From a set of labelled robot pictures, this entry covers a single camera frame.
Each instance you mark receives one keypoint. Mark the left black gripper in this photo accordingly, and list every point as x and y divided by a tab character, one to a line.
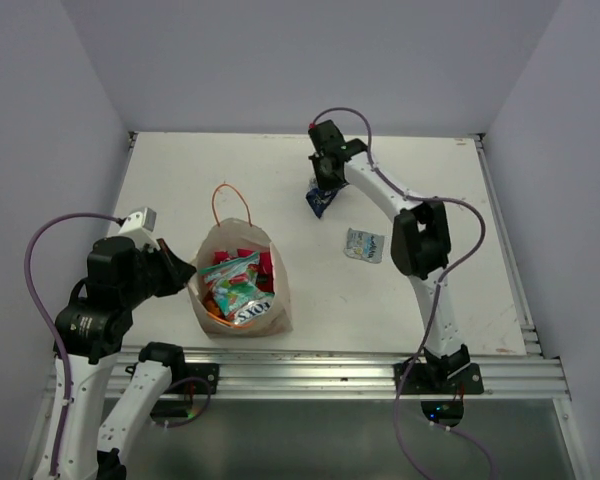
178	271

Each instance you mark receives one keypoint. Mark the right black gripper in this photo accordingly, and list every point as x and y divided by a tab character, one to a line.
324	184

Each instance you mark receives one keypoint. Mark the blue snack packet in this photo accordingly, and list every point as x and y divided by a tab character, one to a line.
319	199

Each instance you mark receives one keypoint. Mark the orange Doritos chip bag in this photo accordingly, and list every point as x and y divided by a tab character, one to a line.
213	310

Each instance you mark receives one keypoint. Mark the green Fox's candy bag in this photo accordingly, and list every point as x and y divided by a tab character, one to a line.
233	286

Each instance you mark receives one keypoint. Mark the small silver snack packet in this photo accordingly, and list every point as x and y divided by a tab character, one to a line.
364	246

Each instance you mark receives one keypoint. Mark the pink snack bag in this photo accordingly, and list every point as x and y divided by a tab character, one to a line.
264	280

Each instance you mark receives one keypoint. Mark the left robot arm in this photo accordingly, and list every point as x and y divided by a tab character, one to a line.
90	329

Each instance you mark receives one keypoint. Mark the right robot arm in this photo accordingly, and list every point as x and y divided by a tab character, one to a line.
420	244

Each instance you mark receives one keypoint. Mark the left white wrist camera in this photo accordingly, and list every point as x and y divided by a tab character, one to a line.
139	226

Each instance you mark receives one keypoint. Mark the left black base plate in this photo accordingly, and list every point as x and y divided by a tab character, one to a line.
195	378

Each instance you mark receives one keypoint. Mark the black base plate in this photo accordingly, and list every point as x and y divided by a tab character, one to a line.
195	378
421	382

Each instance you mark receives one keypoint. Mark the aluminium mounting rail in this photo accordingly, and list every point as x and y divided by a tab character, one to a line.
339	376

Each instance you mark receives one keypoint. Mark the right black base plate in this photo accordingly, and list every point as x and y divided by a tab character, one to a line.
421	382

